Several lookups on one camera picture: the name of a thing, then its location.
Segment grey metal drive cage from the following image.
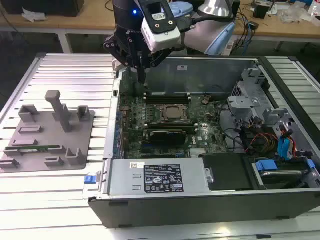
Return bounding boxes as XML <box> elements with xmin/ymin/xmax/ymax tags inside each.
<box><xmin>226</xmin><ymin>66</ymin><xmax>296</xmax><ymax>161</ymax></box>

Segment clear plastic bags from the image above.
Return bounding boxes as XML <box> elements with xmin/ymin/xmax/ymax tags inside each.
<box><xmin>281</xmin><ymin>0</ymin><xmax>320</xmax><ymax>26</ymax></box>

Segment RAM slot with white clips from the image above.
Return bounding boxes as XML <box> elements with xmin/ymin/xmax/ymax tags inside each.
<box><xmin>145</xmin><ymin>91</ymin><xmax>192</xmax><ymax>96</ymax></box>
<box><xmin>145</xmin><ymin>97</ymin><xmax>192</xmax><ymax>102</ymax></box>
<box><xmin>145</xmin><ymin>122</ymin><xmax>199</xmax><ymax>126</ymax></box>

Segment silver chipset heatsink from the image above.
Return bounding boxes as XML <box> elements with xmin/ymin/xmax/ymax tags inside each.
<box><xmin>190</xmin><ymin>147</ymin><xmax>209</xmax><ymax>158</ymax></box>

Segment wooden desk white legs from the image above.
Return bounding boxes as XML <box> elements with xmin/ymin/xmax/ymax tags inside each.
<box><xmin>0</xmin><ymin>0</ymin><xmax>320</xmax><ymax>55</ymax></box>

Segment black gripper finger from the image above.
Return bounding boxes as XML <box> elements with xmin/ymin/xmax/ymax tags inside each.
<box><xmin>141</xmin><ymin>46</ymin><xmax>175</xmax><ymax>84</ymax></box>
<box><xmin>103</xmin><ymin>36</ymin><xmax>142</xmax><ymax>84</ymax></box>

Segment green RAM stick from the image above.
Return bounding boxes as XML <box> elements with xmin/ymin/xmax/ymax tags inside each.
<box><xmin>4</xmin><ymin>145</ymin><xmax>61</xmax><ymax>153</ymax></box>

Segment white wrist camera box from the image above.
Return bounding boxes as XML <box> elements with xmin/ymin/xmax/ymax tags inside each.
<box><xmin>140</xmin><ymin>0</ymin><xmax>181</xmax><ymax>53</ymax></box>

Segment crumpled white paper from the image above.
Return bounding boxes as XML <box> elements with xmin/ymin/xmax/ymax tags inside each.
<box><xmin>21</xmin><ymin>6</ymin><xmax>48</xmax><ymax>23</ymax></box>

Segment light blue flat wire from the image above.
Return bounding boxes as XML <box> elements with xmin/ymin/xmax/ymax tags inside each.
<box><xmin>278</xmin><ymin>136</ymin><xmax>289</xmax><ymax>161</ymax></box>

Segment small black box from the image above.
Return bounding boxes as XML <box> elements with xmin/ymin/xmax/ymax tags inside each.
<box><xmin>252</xmin><ymin>2</ymin><xmax>270</xmax><ymax>20</ymax></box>

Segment metal socket cover frame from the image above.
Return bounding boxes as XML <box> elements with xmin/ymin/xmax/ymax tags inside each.
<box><xmin>159</xmin><ymin>104</ymin><xmax>187</xmax><ymax>121</ymax></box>

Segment silver CPU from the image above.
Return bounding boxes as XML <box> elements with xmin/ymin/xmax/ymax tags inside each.
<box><xmin>165</xmin><ymin>106</ymin><xmax>181</xmax><ymax>119</ymax></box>

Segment hard disk in blue carrier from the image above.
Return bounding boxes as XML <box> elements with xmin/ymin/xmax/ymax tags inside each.
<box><xmin>251</xmin><ymin>159</ymin><xmax>315</xmax><ymax>191</ymax></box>

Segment CPU socket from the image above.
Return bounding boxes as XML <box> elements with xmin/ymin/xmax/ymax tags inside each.
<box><xmin>157</xmin><ymin>103</ymin><xmax>189</xmax><ymax>122</ymax></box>

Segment green motherboard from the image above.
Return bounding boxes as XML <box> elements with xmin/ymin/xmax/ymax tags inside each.
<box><xmin>118</xmin><ymin>72</ymin><xmax>231</xmax><ymax>160</ymax></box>

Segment grey plastic parts rack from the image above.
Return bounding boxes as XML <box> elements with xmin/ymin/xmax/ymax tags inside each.
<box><xmin>0</xmin><ymin>89</ymin><xmax>97</xmax><ymax>174</ymax></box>

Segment black plastic shroud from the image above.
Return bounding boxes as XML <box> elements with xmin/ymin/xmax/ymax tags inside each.
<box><xmin>198</xmin><ymin>153</ymin><xmax>266</xmax><ymax>192</ymax></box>

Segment black graphics card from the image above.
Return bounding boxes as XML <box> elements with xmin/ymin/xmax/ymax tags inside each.
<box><xmin>149</xmin><ymin>129</ymin><xmax>188</xmax><ymax>147</ymax></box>

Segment grey power supply unit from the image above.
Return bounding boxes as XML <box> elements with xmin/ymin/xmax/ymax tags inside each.
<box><xmin>103</xmin><ymin>158</ymin><xmax>213</xmax><ymax>197</ymax></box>

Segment large black box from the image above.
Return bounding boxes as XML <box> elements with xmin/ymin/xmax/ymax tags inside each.
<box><xmin>3</xmin><ymin>0</ymin><xmax>85</xmax><ymax>18</ymax></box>

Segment black open PC case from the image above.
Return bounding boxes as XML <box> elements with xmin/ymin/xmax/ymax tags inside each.
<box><xmin>82</xmin><ymin>55</ymin><xmax>320</xmax><ymax>230</ymax></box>

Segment red yellow black wire bundle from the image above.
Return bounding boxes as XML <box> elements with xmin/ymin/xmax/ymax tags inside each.
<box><xmin>240</xmin><ymin>124</ymin><xmax>280</xmax><ymax>157</ymax></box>

